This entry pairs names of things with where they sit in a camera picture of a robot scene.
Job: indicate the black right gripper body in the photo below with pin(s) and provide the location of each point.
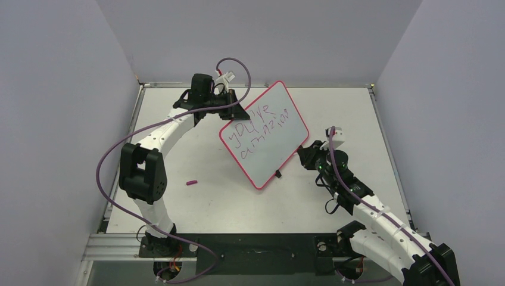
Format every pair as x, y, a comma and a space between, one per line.
309, 155

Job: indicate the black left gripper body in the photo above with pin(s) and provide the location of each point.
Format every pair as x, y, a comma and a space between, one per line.
222, 99

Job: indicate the pink-framed whiteboard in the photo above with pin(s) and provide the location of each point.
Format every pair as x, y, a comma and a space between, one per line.
265, 142

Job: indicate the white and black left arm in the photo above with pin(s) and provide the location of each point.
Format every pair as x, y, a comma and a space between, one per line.
142, 170

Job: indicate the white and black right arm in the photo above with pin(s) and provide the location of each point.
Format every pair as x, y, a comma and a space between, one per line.
375, 232

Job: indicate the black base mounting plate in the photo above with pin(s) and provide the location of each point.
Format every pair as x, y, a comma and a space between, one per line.
318, 263

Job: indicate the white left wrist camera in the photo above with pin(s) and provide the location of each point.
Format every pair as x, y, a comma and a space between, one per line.
222, 81

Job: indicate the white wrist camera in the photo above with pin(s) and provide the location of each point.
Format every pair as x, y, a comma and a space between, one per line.
222, 81
334, 136

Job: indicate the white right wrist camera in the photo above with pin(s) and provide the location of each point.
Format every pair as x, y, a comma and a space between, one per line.
334, 136

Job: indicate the aluminium table edge rail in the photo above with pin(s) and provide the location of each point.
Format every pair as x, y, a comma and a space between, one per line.
127, 247

